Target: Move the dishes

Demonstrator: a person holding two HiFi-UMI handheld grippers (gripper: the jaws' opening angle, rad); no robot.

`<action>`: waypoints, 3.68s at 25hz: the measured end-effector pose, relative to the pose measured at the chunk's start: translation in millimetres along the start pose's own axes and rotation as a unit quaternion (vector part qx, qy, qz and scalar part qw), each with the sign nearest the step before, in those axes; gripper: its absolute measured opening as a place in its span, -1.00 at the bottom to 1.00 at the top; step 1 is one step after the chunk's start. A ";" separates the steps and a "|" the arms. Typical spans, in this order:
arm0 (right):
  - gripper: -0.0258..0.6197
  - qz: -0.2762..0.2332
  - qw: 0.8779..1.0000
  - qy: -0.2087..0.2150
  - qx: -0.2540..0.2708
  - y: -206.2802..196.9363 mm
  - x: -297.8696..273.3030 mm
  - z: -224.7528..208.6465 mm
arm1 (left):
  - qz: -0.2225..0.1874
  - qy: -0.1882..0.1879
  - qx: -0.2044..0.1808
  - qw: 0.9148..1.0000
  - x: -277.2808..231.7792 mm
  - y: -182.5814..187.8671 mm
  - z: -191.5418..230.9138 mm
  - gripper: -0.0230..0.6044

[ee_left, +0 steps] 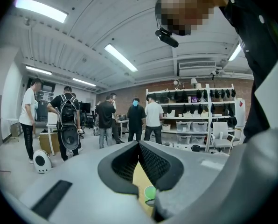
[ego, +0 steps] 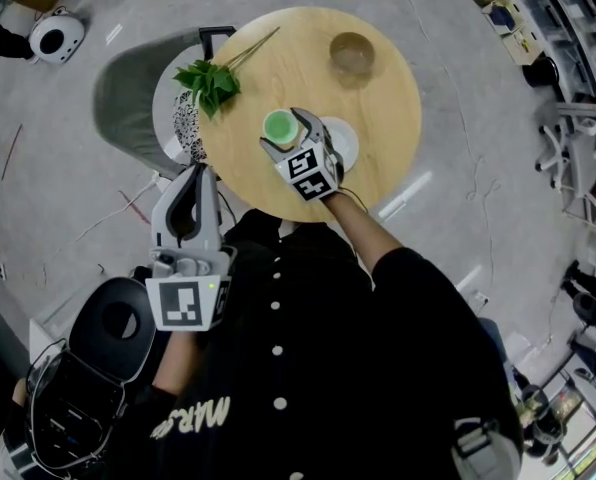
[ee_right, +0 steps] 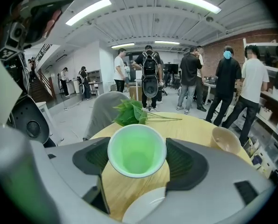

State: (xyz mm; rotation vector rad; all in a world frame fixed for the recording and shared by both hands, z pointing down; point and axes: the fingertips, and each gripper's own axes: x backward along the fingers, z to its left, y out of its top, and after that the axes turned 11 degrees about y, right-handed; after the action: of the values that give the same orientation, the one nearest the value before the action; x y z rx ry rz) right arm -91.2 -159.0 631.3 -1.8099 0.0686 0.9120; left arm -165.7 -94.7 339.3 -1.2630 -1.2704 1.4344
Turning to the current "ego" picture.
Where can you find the white plate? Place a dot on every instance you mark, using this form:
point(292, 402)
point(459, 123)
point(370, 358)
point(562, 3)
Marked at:
point(345, 140)

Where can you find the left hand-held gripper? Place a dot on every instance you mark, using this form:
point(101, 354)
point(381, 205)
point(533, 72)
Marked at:
point(178, 303)

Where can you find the white office chair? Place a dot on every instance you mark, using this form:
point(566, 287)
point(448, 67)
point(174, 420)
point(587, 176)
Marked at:
point(583, 158)

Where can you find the green cup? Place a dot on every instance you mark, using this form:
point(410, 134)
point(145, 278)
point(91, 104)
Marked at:
point(280, 127)

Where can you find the small open storage box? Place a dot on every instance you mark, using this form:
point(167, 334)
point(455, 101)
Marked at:
point(522, 43)
point(500, 15)

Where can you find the thin red stick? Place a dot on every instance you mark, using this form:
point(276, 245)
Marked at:
point(134, 207)

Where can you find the round wooden table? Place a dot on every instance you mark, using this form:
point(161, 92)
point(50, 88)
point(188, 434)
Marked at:
point(288, 68)

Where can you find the brown bowl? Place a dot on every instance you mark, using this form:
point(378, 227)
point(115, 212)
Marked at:
point(352, 53)

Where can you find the person's black buttoned shirt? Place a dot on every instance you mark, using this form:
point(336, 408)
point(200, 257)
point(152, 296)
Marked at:
point(328, 368)

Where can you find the white round shell case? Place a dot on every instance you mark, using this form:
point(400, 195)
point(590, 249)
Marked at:
point(55, 38)

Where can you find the white metal storage shelf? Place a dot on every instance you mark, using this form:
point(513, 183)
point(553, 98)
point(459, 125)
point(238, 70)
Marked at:
point(568, 28)

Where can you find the black hard-shell backpack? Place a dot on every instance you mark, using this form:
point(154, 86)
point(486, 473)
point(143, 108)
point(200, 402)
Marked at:
point(108, 328)

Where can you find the person's right forearm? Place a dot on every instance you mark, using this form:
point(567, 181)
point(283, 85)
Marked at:
point(363, 233)

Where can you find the black waste bin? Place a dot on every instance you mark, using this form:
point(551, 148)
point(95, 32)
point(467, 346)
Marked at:
point(540, 72)

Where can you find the black-white patterned seat cushion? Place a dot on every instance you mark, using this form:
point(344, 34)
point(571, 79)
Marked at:
point(185, 128)

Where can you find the person's left forearm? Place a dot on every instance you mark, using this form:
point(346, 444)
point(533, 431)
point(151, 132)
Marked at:
point(180, 363)

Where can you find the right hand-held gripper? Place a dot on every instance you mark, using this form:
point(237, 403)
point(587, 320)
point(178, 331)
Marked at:
point(310, 175)

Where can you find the green leafy plant sprig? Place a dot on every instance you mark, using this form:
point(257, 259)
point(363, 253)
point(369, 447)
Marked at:
point(210, 85)

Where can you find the grey shell chair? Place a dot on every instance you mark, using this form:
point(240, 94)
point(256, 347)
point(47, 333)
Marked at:
point(123, 103)

